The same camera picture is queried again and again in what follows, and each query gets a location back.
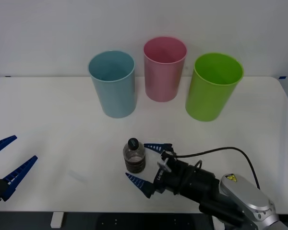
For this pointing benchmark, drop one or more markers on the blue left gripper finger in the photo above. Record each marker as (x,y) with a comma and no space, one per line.
(16,177)
(2,145)

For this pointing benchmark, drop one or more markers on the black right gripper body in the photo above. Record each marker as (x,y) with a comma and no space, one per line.
(172,177)

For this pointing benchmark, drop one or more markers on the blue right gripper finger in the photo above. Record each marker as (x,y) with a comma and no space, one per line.
(144,185)
(162,147)

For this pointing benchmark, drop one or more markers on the small clear bottle black cap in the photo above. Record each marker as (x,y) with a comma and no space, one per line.
(134,163)

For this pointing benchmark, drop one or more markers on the silver and black right arm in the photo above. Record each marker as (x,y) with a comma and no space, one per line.
(242,191)

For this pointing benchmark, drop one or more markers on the white table leg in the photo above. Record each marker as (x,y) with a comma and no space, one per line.
(56,220)

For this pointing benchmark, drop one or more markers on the green plastic bin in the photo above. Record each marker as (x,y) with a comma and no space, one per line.
(206,103)

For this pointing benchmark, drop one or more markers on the pink plastic bin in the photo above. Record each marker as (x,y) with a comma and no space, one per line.
(161,83)

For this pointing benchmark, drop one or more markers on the pale blue plastic bin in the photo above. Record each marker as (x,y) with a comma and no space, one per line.
(117,95)

